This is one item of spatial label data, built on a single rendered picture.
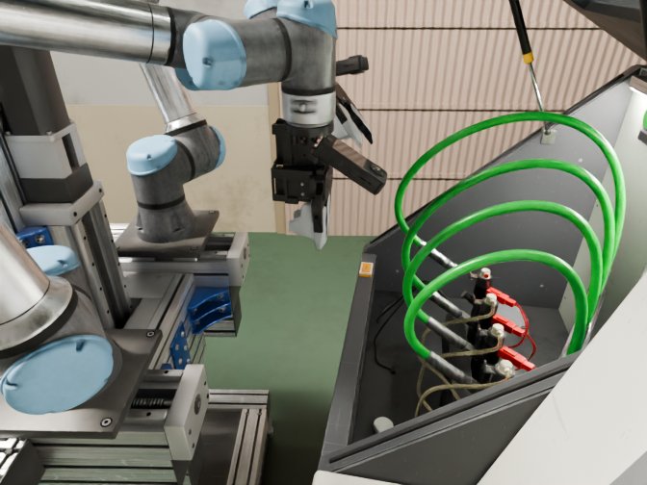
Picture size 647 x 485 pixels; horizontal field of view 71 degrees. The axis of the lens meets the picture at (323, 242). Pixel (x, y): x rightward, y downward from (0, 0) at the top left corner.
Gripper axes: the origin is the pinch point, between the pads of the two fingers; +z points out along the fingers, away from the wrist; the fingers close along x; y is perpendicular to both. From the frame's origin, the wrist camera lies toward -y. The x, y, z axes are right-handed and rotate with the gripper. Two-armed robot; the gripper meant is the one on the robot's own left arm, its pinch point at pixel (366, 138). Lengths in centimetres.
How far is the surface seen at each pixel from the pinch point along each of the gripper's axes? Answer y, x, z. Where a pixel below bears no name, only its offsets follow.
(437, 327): 2.4, 21.2, 33.7
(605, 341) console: -19, 42, 35
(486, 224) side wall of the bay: -4.6, -28.4, 32.3
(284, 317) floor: 125, -110, 35
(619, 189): -30.3, 4.8, 32.2
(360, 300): 24.9, -4.9, 28.5
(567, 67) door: -59, -223, 13
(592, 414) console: -15, 46, 40
